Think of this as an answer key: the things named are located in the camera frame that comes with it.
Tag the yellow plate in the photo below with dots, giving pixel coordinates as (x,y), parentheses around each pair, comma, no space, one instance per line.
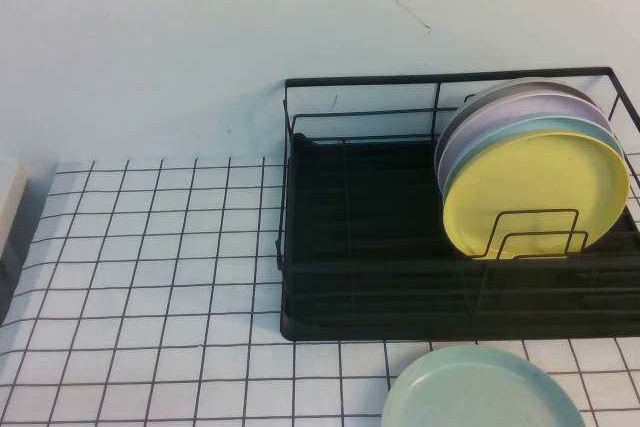
(535,187)

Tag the light blue plate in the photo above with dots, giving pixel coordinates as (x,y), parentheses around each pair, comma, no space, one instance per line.
(492,137)

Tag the lilac plate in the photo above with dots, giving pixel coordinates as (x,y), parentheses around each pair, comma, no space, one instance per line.
(505,109)

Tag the grey plate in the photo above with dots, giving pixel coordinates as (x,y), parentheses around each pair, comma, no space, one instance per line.
(500,89)

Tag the pale green plate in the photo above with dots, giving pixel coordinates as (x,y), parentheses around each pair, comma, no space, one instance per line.
(480,392)

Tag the white black-grid tablecloth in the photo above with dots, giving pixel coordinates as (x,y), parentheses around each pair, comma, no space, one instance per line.
(150,297)

